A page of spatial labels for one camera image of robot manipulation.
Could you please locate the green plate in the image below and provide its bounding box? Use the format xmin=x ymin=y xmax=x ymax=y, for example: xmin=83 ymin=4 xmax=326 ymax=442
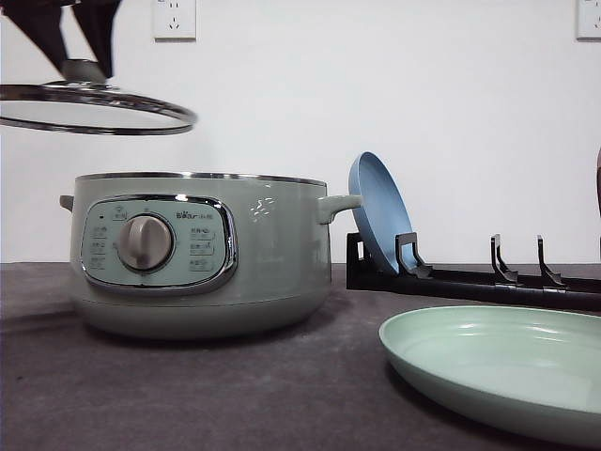
xmin=378 ymin=305 xmax=601 ymax=449

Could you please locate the black plate rack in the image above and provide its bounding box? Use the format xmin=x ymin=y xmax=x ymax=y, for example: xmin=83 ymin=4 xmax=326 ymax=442
xmin=347 ymin=232 xmax=601 ymax=312

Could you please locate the white wall socket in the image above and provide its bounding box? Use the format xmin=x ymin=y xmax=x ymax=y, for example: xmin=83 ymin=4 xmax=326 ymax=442
xmin=153 ymin=0 xmax=196 ymax=43
xmin=571 ymin=0 xmax=601 ymax=45

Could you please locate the white wall socket left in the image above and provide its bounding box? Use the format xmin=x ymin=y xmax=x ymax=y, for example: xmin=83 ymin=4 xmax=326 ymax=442
xmin=153 ymin=0 xmax=196 ymax=43

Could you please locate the grey felt table mat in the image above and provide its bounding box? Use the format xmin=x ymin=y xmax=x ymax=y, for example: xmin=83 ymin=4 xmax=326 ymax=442
xmin=0 ymin=262 xmax=601 ymax=451

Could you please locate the blue plate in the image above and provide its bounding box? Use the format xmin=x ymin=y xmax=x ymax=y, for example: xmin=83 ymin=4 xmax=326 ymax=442
xmin=348 ymin=151 xmax=413 ymax=273

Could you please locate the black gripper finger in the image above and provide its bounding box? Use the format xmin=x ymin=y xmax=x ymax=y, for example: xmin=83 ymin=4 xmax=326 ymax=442
xmin=64 ymin=0 xmax=122 ymax=85
xmin=3 ymin=0 xmax=68 ymax=80

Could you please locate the white wall socket right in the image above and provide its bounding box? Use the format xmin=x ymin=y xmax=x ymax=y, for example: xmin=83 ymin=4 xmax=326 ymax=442
xmin=571 ymin=0 xmax=601 ymax=45

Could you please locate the glass pot lid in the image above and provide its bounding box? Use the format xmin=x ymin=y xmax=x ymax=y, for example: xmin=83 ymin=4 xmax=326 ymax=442
xmin=0 ymin=80 xmax=196 ymax=136

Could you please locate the green electric steamer pot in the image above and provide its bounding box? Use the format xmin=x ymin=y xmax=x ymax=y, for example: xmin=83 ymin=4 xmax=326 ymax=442
xmin=59 ymin=172 xmax=362 ymax=340

